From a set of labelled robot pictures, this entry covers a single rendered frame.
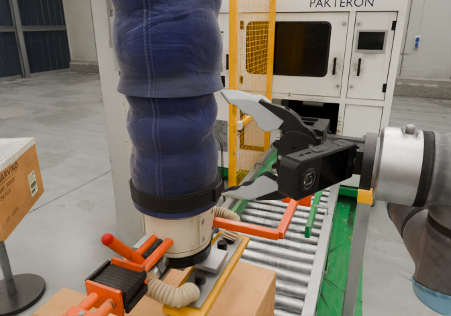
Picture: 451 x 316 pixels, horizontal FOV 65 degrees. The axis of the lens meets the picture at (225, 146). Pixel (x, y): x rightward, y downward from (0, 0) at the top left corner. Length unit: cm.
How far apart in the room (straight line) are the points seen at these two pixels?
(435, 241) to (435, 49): 952
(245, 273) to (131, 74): 79
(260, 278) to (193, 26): 84
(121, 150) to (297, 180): 208
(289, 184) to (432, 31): 960
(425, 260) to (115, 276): 56
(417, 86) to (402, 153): 946
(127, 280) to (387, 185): 53
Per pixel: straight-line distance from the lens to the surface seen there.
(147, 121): 76
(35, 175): 266
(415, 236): 54
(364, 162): 43
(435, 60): 998
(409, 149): 43
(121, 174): 247
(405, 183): 43
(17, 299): 286
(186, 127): 74
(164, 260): 91
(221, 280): 94
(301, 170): 37
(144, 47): 71
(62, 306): 187
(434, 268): 50
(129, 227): 264
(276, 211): 245
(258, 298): 118
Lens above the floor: 174
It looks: 19 degrees down
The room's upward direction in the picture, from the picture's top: straight up
